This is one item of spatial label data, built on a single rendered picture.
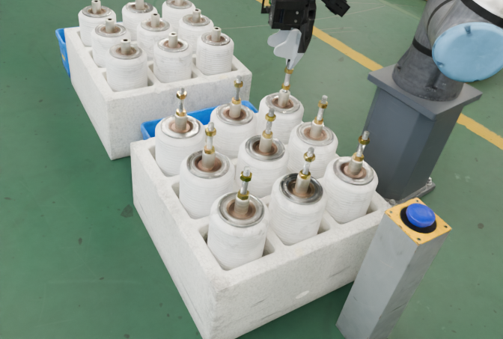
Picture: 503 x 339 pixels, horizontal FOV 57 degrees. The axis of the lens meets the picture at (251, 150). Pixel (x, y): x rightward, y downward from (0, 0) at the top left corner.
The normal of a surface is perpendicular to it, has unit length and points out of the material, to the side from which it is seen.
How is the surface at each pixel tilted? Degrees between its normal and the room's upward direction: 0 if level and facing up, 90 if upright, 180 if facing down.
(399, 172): 90
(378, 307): 90
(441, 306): 0
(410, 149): 90
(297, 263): 90
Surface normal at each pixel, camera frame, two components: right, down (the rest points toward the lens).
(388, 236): -0.86, 0.24
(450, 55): -0.22, 0.69
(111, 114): 0.50, 0.59
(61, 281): 0.12, -0.77
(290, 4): 0.26, 0.63
